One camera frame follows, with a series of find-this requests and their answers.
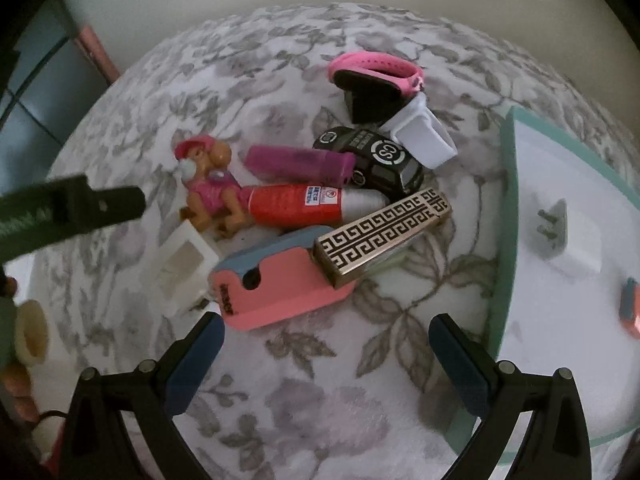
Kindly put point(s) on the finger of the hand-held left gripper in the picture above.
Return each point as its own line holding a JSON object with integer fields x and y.
{"x": 112, "y": 205}

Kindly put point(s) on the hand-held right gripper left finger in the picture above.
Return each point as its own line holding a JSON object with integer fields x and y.
{"x": 197, "y": 360}

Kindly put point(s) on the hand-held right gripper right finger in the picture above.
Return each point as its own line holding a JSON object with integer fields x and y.
{"x": 457, "y": 360}

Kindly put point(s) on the white box with teal rim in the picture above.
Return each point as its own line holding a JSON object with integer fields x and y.
{"x": 550, "y": 320}

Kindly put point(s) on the pink toy dog figure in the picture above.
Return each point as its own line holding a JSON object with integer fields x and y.
{"x": 212, "y": 185}

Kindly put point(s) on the gold patterned lighter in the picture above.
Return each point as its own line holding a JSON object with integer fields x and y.
{"x": 380, "y": 232}

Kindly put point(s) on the white plug charger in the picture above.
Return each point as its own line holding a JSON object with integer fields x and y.
{"x": 570, "y": 240}

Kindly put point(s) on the red and white tube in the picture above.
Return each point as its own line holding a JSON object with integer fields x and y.
{"x": 300, "y": 202}

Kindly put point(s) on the purple tube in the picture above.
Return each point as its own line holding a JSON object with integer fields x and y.
{"x": 300, "y": 162}

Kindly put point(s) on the black toy car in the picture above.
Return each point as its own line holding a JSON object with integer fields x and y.
{"x": 385, "y": 157}

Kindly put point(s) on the cream cylinder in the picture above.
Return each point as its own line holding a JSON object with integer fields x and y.
{"x": 30, "y": 330}

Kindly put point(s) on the dark blue cabinet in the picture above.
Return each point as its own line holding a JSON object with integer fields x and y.
{"x": 45, "y": 90}

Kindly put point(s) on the white plastic adapter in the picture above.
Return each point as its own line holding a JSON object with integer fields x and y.
{"x": 425, "y": 135}

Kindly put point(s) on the grey floral bedsheet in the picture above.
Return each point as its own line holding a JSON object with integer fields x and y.
{"x": 300, "y": 60}

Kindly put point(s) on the black plug charger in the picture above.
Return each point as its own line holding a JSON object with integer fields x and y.
{"x": 365, "y": 100}

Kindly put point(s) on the pink wristband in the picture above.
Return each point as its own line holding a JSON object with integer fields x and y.
{"x": 375, "y": 67}

